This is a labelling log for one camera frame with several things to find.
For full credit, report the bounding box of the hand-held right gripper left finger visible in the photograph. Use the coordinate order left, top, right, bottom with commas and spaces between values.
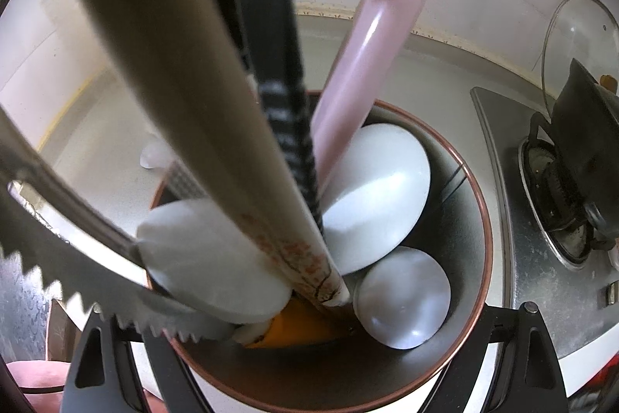
60, 304, 214, 413

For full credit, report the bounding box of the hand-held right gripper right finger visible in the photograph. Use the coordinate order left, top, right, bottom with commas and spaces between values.
435, 302, 569, 413

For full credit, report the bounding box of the red metal canister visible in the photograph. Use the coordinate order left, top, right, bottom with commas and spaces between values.
150, 91, 494, 411

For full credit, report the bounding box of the white curved-handle spoon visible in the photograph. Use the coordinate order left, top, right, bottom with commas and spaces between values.
137, 197, 293, 324

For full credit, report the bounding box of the orange-handled serrated knife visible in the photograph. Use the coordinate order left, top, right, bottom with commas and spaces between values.
0, 106, 344, 351

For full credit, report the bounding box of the white printed ceramic spoon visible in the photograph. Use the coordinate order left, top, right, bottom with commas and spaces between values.
316, 123, 432, 276

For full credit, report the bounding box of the white dotted rice paddle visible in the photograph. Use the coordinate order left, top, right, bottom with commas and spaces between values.
164, 159, 201, 201

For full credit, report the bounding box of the sleeved wooden chopsticks pair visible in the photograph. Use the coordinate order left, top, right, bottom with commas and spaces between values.
65, 0, 351, 308

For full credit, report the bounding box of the stainless steel gas stove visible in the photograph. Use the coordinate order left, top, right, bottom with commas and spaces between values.
470, 86, 619, 358

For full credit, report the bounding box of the red container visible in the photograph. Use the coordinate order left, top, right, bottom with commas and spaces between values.
578, 360, 619, 394

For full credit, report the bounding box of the person's pink clothing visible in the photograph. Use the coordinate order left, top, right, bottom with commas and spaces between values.
5, 359, 68, 394

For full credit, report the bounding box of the glass pot lid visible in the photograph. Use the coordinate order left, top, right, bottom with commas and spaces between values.
542, 0, 619, 104

